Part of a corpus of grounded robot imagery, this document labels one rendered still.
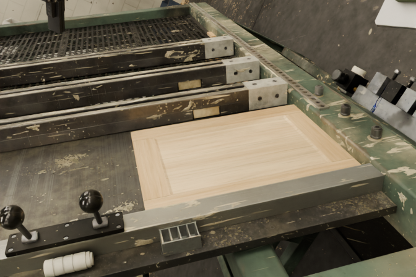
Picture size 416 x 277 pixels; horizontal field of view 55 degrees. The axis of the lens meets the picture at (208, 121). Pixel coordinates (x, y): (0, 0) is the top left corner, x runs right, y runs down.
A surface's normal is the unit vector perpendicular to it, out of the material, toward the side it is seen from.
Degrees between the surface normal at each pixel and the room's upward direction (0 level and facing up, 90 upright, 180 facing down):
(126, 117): 90
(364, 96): 0
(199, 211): 59
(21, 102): 90
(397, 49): 0
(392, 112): 0
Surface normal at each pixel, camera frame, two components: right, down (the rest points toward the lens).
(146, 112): 0.26, 0.43
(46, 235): -0.06, -0.89
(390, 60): -0.86, -0.31
